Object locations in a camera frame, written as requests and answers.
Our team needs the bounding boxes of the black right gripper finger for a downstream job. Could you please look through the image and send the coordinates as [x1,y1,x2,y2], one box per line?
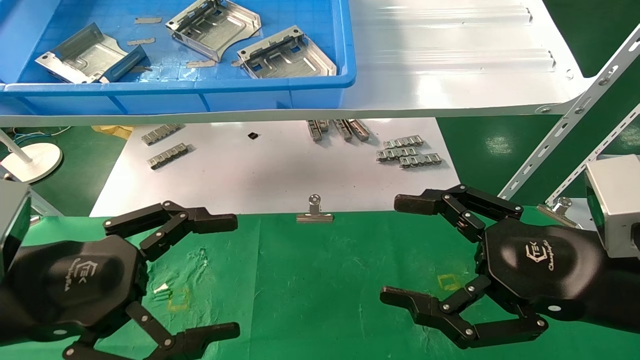
[394,184,524,243]
[380,274,549,349]

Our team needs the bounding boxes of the white metal shelf board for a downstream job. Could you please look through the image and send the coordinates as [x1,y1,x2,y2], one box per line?
[0,0,597,128]

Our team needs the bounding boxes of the grey angled metal post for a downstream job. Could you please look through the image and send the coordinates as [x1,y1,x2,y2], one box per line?
[30,189,64,217]

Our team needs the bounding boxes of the green table cloth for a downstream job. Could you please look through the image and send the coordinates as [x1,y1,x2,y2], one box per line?
[0,210,640,360]

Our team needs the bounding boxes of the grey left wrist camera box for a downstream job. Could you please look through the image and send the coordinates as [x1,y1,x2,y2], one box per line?
[0,179,32,281]

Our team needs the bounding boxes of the stamped sheet metal bracket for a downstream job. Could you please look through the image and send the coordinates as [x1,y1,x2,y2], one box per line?
[165,0,262,63]
[35,22,149,85]
[236,25,338,80]

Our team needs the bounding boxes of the yellow crumpled bag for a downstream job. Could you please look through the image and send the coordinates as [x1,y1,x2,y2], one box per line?
[91,125,135,141]

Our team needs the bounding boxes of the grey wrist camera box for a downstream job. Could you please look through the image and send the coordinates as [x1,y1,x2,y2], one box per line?
[0,179,32,281]
[584,154,640,259]

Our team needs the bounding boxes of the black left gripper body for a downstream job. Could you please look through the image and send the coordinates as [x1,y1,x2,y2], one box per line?
[10,235,149,344]

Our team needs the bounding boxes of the white perforated shelf post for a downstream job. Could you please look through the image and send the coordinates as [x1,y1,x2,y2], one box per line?
[544,102,640,207]
[498,37,640,202]

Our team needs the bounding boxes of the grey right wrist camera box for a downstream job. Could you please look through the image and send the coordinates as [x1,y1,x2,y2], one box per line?
[584,154,640,259]

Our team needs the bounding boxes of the thin blue and white cables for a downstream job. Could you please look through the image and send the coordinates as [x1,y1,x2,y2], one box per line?
[9,126,74,144]

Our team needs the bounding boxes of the white round lamp base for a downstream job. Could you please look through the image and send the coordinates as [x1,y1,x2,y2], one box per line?
[0,129,64,185]

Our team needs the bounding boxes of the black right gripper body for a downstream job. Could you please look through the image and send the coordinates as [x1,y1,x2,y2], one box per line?
[475,218,607,322]

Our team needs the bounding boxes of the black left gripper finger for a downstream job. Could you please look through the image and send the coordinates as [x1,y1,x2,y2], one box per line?
[103,201,239,262]
[62,301,241,360]

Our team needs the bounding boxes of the blue plastic bin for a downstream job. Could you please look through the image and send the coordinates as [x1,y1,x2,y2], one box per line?
[0,0,358,117]

